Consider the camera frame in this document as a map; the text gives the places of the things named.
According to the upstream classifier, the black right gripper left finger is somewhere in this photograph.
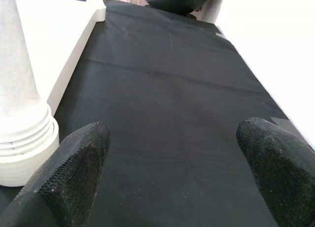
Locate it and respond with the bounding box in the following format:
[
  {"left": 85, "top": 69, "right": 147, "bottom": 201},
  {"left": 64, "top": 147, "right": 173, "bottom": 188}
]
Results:
[{"left": 0, "top": 122, "right": 111, "bottom": 227}]

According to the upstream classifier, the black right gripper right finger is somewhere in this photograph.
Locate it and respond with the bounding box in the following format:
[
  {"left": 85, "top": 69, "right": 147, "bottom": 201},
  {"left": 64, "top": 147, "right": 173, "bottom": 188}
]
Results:
[{"left": 236, "top": 117, "right": 315, "bottom": 227}]

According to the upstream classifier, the white plastic children table top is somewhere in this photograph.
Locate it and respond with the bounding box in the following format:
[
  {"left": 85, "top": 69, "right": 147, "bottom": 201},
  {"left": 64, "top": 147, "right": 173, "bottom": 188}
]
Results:
[{"left": 0, "top": 0, "right": 108, "bottom": 188}]

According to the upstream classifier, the black table cloth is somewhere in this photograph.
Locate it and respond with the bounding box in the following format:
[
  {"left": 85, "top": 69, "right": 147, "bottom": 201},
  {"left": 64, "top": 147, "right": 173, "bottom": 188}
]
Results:
[{"left": 0, "top": 0, "right": 291, "bottom": 227}]

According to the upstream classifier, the black round basin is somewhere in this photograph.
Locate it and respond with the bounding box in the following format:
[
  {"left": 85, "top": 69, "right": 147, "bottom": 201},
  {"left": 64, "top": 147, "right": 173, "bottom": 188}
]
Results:
[{"left": 140, "top": 0, "right": 210, "bottom": 16}]

